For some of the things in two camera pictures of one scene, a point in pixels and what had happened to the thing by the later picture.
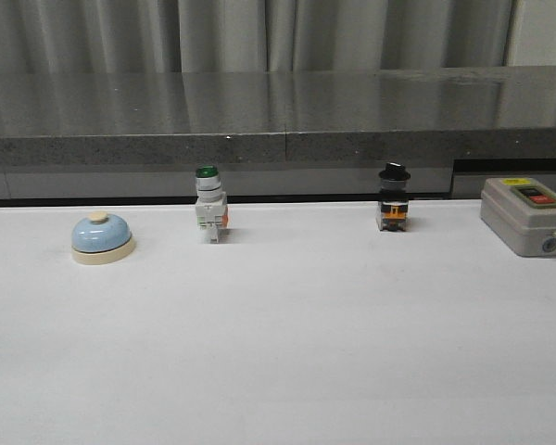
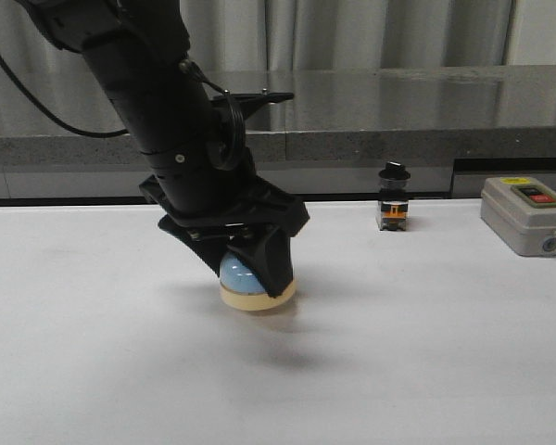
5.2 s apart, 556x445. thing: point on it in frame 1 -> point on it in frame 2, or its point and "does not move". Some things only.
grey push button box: x=530 y=218 does not move
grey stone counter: x=271 y=134 does not move
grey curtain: x=207 y=36 does not move
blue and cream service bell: x=102 y=239 -> x=239 y=289
